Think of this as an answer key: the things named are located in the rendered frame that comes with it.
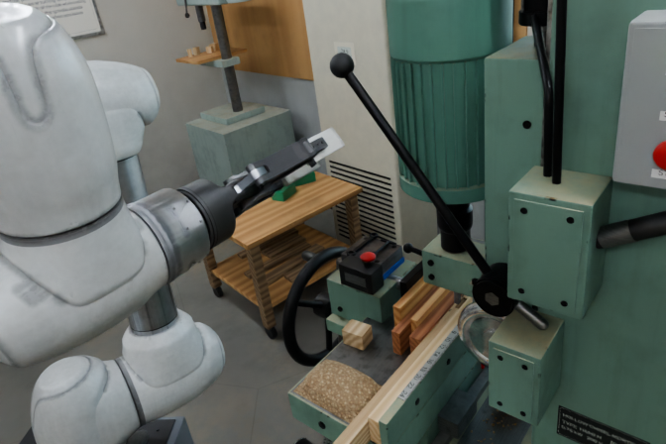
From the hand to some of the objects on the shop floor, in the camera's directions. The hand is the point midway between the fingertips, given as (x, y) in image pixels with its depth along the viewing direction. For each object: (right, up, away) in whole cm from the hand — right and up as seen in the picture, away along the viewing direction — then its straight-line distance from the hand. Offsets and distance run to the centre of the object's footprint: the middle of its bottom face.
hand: (310, 156), depth 71 cm
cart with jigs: (-20, -54, +202) cm, 210 cm away
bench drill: (-44, -22, +278) cm, 282 cm away
